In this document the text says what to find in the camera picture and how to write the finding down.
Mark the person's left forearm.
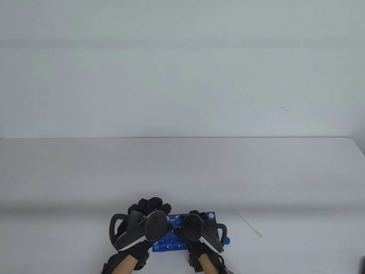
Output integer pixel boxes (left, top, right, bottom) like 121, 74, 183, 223
110, 255, 140, 274

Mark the person's left hand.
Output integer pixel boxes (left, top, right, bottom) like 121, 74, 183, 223
115, 196, 174, 261

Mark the person's right hand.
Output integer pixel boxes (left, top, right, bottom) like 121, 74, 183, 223
173, 210, 226, 266

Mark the clear plastic transfer pipette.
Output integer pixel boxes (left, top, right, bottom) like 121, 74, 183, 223
229, 203, 263, 238

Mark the person's right forearm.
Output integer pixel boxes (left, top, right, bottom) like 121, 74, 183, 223
198, 254, 218, 274

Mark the blue test tube rack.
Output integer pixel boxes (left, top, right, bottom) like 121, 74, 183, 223
152, 212, 226, 253

